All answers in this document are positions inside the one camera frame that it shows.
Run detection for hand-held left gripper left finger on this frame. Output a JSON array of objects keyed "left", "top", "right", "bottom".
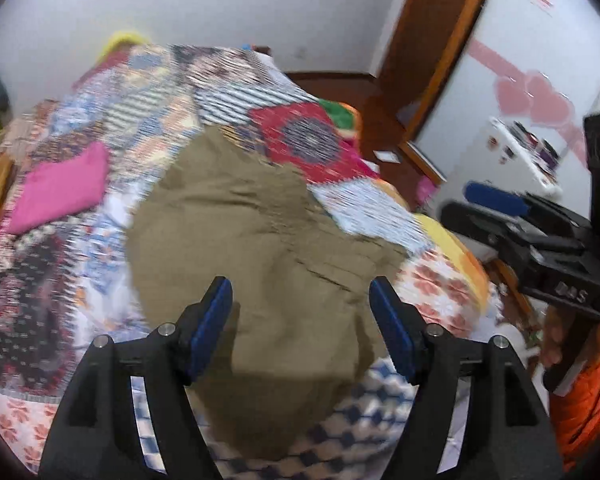
[{"left": 37, "top": 276, "right": 234, "bottom": 480}]

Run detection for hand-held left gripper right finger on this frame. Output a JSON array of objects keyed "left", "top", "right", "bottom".
[{"left": 369, "top": 276, "right": 566, "bottom": 480}]

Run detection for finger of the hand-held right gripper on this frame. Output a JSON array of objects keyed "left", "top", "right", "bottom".
[
  {"left": 440, "top": 201, "right": 584, "bottom": 259},
  {"left": 464, "top": 182, "right": 591, "bottom": 234}
]

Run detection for olive green pants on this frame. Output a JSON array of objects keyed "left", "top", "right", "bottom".
[{"left": 125, "top": 125, "right": 409, "bottom": 461}]

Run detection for person's right forearm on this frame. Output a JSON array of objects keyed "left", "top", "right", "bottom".
[{"left": 550, "top": 317, "right": 600, "bottom": 473}]

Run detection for person's right hand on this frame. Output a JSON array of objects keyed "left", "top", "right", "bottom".
[{"left": 540, "top": 308, "right": 574, "bottom": 368}]

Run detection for pink floor item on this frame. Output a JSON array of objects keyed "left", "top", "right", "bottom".
[{"left": 415, "top": 177, "right": 439, "bottom": 207}]

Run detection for small clutter on suitcase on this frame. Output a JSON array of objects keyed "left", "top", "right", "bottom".
[{"left": 510, "top": 120, "right": 561, "bottom": 182}]

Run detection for pink heart stickers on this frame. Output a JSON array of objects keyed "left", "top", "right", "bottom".
[{"left": 470, "top": 40, "right": 589, "bottom": 162}]

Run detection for green orange fleece blanket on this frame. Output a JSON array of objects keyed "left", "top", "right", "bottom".
[{"left": 317, "top": 100, "right": 364, "bottom": 147}]

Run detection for patchwork printed blanket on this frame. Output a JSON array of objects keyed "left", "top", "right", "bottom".
[{"left": 0, "top": 42, "right": 491, "bottom": 480}]

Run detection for wooden baseboard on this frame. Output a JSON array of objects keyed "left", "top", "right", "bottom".
[{"left": 285, "top": 71, "right": 377, "bottom": 84}]

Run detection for pink folded cloth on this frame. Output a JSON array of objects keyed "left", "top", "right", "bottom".
[{"left": 2, "top": 141, "right": 110, "bottom": 235}]

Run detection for wooden door frame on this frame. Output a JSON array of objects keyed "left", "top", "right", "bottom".
[{"left": 375, "top": 0, "right": 502, "bottom": 187}]

